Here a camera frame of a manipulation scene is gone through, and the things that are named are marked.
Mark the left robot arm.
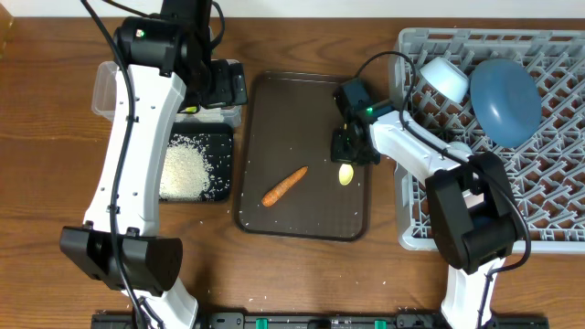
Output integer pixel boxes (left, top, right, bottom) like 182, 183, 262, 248
59, 1, 248, 328

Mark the black waste tray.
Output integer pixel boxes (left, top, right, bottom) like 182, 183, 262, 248
157, 122, 235, 203

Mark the yellow plastic spoon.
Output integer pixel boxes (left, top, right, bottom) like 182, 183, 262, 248
338, 164, 354, 186

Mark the dark blue plate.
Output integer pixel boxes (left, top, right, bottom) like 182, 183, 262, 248
470, 58, 542, 148

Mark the light blue bowl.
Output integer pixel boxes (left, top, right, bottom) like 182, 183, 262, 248
420, 58, 470, 103

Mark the clear plastic bin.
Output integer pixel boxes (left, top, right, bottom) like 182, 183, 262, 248
91, 61, 241, 128

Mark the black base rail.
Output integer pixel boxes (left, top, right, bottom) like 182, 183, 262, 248
90, 313, 550, 329

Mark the light blue cup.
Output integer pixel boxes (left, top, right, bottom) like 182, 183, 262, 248
448, 141, 473, 158

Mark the grey dishwasher rack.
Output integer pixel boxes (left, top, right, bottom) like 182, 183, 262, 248
389, 27, 584, 254

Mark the brown serving tray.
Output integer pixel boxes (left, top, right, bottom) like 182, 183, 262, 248
233, 72, 371, 242

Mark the white rice pile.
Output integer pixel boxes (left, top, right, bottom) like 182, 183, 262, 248
158, 132, 232, 202

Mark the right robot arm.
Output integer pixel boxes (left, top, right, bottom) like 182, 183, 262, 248
331, 78, 528, 328

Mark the orange carrot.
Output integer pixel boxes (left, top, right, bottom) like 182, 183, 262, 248
261, 166, 308, 207

